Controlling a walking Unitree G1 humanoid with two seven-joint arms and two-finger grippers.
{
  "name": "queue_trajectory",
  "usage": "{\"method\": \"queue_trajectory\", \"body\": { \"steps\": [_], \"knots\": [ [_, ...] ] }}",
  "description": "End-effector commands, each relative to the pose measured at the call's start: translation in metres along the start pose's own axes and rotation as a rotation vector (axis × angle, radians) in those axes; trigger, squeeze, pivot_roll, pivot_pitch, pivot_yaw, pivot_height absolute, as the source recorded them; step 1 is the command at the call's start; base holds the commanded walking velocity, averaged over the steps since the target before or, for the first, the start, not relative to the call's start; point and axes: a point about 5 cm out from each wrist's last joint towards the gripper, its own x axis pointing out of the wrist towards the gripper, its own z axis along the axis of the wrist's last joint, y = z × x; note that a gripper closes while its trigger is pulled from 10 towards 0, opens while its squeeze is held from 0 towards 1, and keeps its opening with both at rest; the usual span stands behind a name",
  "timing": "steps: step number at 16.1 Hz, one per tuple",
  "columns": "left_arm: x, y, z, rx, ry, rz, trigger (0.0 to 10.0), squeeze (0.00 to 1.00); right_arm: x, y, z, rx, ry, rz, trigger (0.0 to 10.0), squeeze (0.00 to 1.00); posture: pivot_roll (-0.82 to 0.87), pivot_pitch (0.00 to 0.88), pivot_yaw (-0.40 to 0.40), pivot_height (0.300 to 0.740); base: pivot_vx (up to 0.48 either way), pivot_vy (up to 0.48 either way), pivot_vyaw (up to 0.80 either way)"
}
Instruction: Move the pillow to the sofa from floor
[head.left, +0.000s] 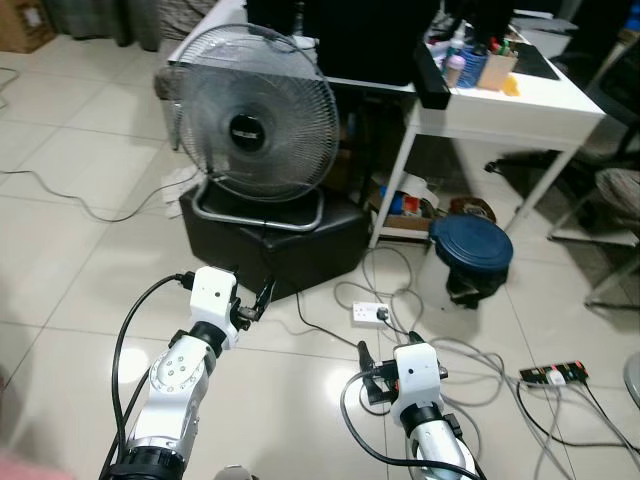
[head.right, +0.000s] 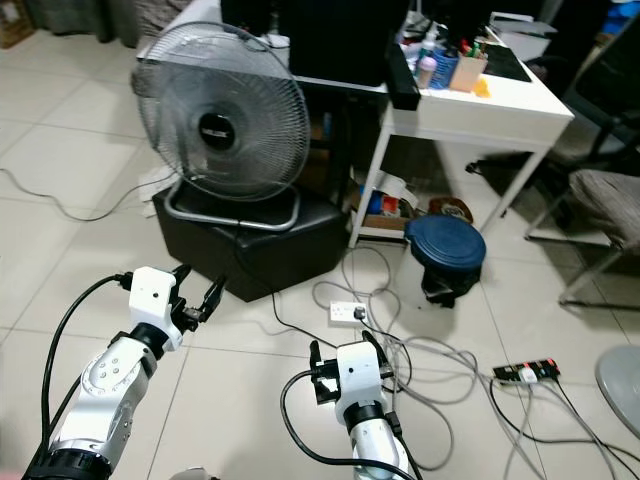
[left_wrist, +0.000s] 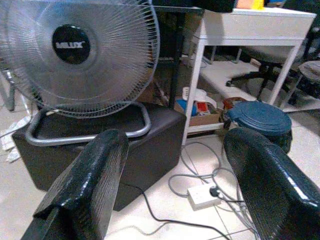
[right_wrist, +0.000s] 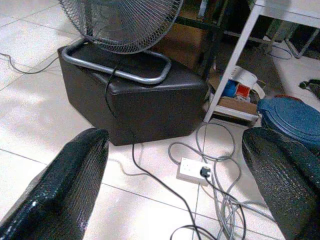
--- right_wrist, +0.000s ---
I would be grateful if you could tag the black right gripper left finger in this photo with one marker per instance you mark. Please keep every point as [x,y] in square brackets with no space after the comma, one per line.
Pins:
[57,190]

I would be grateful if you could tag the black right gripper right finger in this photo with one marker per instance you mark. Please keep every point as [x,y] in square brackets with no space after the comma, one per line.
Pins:
[287,180]

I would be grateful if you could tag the grey metal floor fan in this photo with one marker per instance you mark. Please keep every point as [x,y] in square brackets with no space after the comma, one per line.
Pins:
[117,27]

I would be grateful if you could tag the blue plastic bucket lid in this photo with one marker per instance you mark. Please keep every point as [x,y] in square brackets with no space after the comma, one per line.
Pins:
[290,117]

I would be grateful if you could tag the black power plug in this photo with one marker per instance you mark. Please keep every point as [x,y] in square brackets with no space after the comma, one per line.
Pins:
[205,171]

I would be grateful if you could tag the brown cardboard box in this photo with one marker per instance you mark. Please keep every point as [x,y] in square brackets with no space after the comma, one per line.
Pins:
[237,106]

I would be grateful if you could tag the white power strip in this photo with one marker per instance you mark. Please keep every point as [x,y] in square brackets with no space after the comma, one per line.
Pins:
[192,170]

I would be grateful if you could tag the black office chair caster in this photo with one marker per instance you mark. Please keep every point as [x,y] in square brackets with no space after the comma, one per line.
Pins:
[310,83]

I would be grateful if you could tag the red small box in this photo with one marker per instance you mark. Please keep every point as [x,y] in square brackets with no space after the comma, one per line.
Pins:
[242,92]

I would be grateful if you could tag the blue round container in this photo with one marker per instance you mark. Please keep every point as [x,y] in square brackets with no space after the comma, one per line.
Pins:
[230,88]

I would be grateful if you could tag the white paper roll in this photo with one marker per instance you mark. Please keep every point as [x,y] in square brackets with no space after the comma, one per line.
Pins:
[246,76]

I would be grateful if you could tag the dark brown leather ottoman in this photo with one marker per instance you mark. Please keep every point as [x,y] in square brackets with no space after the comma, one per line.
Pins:
[150,110]

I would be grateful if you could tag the white metal shelf frame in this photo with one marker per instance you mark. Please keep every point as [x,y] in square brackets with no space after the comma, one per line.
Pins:
[240,55]

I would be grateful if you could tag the black metal table frame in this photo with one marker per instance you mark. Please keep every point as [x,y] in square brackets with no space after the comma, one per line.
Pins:
[212,27]

